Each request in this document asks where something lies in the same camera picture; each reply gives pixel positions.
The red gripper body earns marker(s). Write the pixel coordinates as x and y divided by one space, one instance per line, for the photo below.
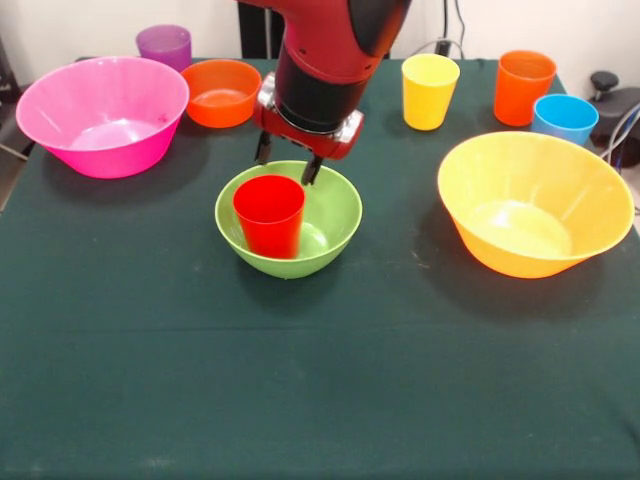
310 142

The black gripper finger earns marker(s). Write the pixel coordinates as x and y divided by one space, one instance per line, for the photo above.
312 171
264 149

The green plastic bowl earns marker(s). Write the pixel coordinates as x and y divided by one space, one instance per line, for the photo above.
330 225

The orange plastic bowl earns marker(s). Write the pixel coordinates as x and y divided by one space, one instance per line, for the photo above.
222 95

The red plastic cup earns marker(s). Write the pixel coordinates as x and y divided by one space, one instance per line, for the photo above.
270 235

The yellow plastic bowl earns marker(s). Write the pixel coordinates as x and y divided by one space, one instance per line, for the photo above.
530 175

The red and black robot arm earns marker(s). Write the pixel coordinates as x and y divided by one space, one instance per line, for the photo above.
325 60

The yellow plastic cup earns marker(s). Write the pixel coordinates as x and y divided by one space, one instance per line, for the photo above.
430 100

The purple plastic cup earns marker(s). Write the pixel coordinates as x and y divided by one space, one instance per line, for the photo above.
165 47

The pink plastic bowl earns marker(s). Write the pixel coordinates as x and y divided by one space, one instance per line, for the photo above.
100 100

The dark green tablecloth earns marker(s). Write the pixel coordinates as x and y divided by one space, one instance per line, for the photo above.
300 350

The orange plastic cup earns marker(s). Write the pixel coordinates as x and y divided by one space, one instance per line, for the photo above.
520 95

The blue plastic cup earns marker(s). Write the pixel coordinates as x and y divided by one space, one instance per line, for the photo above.
565 122

